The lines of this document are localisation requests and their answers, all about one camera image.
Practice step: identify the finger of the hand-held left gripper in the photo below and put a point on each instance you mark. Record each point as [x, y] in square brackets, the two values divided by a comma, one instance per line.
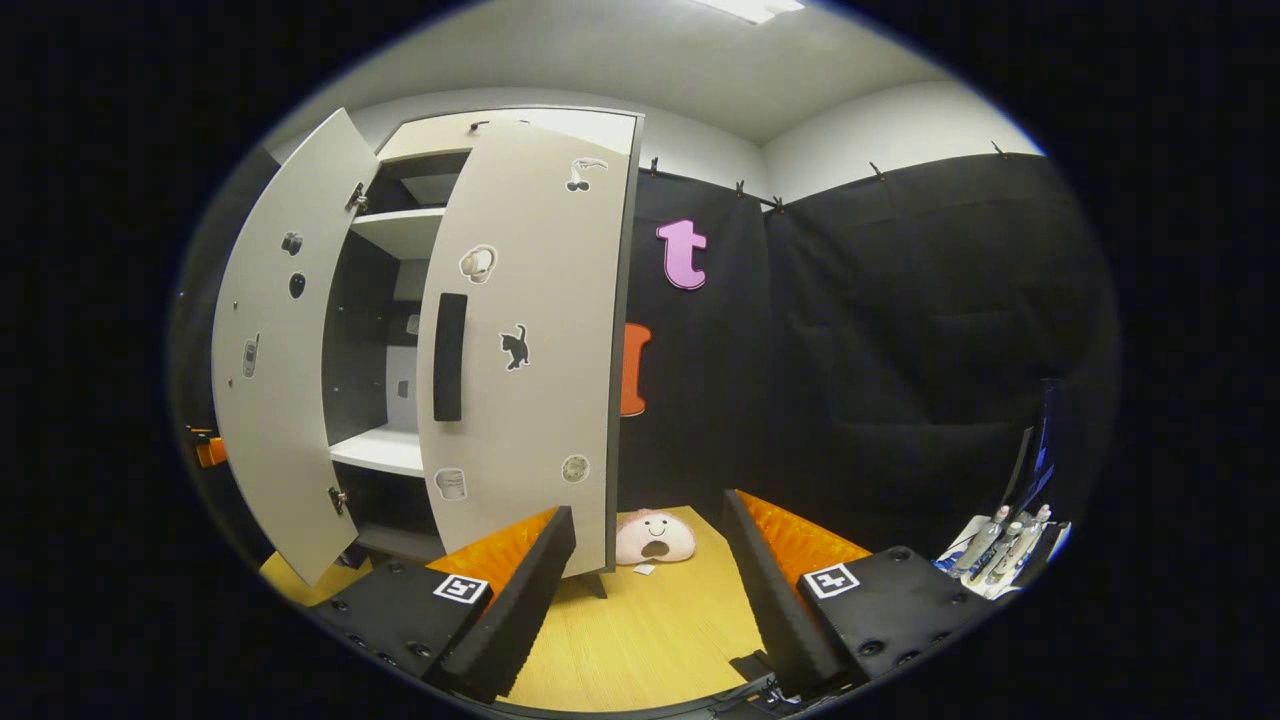
[212, 452]

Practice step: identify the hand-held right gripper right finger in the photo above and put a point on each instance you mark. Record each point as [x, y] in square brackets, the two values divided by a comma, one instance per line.
[775, 610]

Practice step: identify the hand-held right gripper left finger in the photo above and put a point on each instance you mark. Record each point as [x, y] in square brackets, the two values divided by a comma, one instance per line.
[520, 610]

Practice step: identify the white cabinet door with phone sticker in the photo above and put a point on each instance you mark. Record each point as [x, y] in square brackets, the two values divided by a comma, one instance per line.
[290, 420]

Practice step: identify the pink plush toy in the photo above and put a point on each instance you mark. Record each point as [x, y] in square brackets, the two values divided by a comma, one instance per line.
[655, 540]

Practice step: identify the white cabinet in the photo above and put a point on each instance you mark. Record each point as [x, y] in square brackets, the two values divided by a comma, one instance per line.
[385, 450]

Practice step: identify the white grey tube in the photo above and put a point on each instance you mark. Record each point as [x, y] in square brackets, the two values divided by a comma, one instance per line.
[1005, 555]
[980, 545]
[1028, 545]

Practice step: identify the black backdrop cloth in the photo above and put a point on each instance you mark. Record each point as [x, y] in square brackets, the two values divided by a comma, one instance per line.
[880, 350]

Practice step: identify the ceiling light panel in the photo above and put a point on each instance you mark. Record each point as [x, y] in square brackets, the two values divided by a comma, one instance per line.
[750, 8]

